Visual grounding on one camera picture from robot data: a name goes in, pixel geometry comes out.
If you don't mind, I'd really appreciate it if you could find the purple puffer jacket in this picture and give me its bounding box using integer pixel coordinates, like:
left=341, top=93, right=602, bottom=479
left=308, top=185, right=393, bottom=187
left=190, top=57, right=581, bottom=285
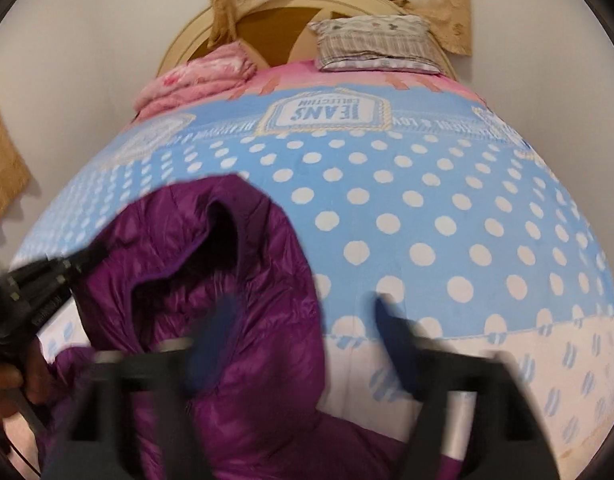
left=37, top=174, right=404, bottom=479

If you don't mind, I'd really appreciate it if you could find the person's left hand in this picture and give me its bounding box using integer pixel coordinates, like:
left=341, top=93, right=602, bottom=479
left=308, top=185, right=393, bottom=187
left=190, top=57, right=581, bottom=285
left=0, top=339, right=52, bottom=422

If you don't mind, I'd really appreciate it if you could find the pink folded blanket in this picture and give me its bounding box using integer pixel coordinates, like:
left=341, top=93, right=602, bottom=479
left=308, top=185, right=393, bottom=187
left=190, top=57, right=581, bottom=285
left=133, top=42, right=257, bottom=122

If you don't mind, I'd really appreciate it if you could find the cream wooden headboard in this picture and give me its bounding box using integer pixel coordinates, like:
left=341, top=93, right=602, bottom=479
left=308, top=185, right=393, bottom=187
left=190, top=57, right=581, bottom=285
left=156, top=0, right=458, bottom=82

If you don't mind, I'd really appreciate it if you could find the striped grey pillow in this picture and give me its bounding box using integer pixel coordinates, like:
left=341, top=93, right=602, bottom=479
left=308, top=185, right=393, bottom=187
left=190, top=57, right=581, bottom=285
left=309, top=15, right=447, bottom=75

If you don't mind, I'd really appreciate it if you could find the beige curtain left wall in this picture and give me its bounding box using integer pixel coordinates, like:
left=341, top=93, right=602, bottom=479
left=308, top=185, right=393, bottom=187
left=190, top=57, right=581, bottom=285
left=0, top=114, right=31, bottom=220

